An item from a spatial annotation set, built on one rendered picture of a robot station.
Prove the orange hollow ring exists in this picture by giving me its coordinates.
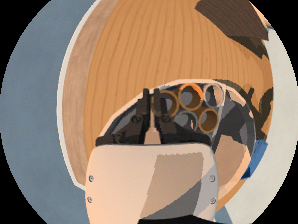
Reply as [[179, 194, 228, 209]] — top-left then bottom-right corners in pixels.
[[174, 83, 203, 111], [150, 90, 179, 117]]

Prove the blue crate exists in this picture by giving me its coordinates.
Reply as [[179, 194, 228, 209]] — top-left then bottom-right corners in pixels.
[[239, 137, 268, 181]]

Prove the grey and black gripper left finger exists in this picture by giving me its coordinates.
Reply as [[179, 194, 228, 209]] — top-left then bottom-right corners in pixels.
[[95, 88, 150, 147]]

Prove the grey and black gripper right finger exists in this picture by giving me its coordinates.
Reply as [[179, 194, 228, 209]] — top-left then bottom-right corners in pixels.
[[153, 88, 210, 146]]

